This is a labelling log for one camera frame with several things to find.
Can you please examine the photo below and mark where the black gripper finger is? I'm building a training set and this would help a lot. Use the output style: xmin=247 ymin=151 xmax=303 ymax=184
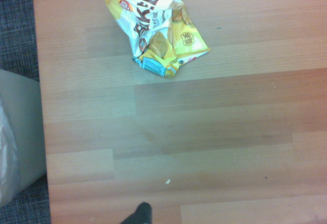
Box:
xmin=119 ymin=202 xmax=152 ymax=224

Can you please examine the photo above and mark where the yellow white baked chip bag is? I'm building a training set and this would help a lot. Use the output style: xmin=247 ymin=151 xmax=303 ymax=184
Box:
xmin=104 ymin=0 xmax=212 ymax=79

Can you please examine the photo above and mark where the grey plastic trash bin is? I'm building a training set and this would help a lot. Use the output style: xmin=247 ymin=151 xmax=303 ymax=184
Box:
xmin=0 ymin=69 xmax=48 ymax=209

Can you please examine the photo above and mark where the white trash bin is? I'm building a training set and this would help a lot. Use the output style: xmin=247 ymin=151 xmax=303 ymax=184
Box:
xmin=0 ymin=95 xmax=20 ymax=208

